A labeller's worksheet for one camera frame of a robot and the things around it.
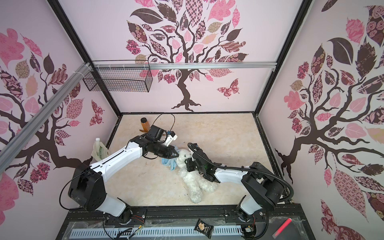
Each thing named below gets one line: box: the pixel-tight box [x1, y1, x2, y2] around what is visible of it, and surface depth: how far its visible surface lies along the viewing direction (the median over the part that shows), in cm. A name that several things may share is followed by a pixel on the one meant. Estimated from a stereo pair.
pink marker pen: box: [272, 217, 293, 239], surface depth 71 cm
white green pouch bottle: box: [91, 137, 111, 162], surface depth 85 cm
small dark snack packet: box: [194, 218, 214, 240], surface depth 71 cm
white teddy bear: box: [175, 148, 218, 204], surface depth 80 cm
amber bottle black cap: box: [140, 117, 151, 132], surface depth 107 cm
